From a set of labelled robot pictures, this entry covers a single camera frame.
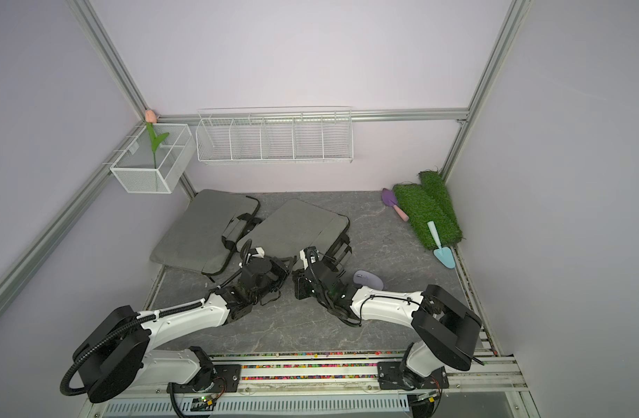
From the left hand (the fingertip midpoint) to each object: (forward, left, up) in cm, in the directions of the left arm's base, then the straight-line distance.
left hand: (297, 261), depth 83 cm
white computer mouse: (-3, -24, -11) cm, 27 cm away
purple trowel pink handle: (+37, -42, -14) cm, 58 cm away
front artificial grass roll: (+27, -52, -11) cm, 60 cm away
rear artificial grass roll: (+39, -61, -7) cm, 72 cm away
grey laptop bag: (+19, 0, -6) cm, 20 cm away
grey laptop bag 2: (+21, +38, -11) cm, 44 cm away
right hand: (-4, +2, -2) cm, 5 cm away
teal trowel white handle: (+7, -57, -14) cm, 59 cm away
